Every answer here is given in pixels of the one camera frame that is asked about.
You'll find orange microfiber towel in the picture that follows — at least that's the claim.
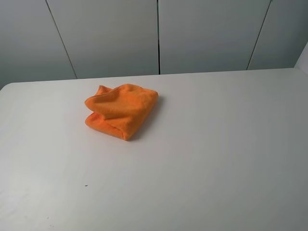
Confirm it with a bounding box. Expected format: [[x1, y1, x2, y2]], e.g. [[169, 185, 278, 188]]
[[85, 84, 158, 141]]

